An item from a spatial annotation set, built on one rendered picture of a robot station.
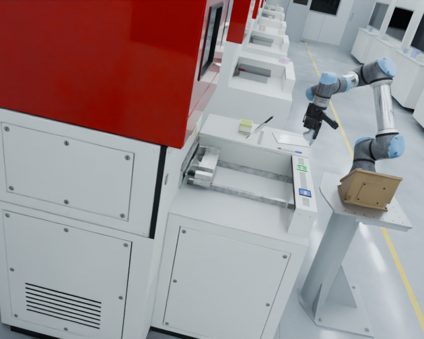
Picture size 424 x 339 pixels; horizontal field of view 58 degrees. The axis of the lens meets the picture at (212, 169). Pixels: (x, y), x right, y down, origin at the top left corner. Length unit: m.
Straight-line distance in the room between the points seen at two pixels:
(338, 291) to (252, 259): 1.04
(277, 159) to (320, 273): 0.77
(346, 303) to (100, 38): 2.20
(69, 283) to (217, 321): 0.74
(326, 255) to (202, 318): 0.84
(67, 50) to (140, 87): 0.25
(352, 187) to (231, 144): 0.69
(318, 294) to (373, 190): 0.79
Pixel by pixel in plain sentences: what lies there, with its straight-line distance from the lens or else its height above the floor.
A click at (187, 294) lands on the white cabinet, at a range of 1.97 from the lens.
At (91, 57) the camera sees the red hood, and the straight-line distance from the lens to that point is 1.32.
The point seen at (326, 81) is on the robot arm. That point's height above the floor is 1.43.
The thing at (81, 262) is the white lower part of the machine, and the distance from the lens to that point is 1.75.
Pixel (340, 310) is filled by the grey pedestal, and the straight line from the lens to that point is 2.75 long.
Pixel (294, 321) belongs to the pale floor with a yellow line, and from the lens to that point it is 2.55.
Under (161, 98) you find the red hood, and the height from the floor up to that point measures 1.39.
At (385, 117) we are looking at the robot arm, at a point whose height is 1.26.
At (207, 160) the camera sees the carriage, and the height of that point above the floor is 0.88.
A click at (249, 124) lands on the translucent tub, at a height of 1.03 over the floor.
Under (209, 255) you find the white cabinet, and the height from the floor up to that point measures 0.64.
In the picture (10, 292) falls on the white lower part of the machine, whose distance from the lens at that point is 2.07.
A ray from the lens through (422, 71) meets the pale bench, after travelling 8.27.
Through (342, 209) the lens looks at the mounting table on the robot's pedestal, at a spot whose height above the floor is 0.82.
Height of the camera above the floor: 1.79
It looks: 28 degrees down
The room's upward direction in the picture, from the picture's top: 12 degrees clockwise
